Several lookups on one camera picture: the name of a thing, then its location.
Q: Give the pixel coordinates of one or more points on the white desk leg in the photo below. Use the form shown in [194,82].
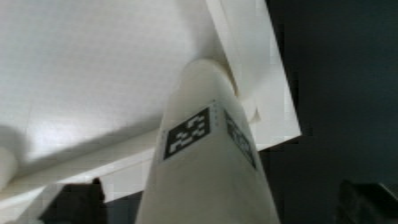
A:
[207,186]

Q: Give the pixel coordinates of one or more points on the white desk top panel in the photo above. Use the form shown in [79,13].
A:
[93,53]

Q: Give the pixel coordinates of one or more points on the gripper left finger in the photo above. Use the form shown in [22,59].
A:
[77,207]

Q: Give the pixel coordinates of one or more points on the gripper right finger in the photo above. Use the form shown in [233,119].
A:
[367,203]

